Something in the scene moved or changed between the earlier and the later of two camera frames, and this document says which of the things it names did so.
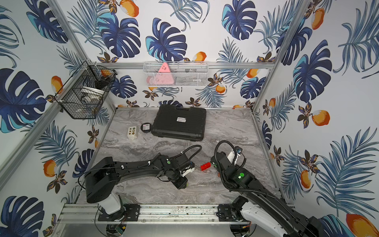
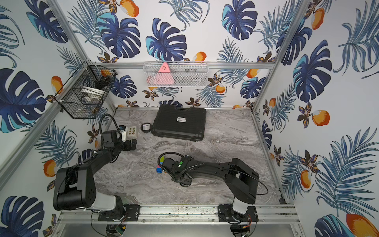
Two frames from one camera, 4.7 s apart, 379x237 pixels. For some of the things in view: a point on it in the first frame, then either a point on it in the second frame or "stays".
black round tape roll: (145, 127) stays
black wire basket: (85, 90) stays
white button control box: (132, 132) stays
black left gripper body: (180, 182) → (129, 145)
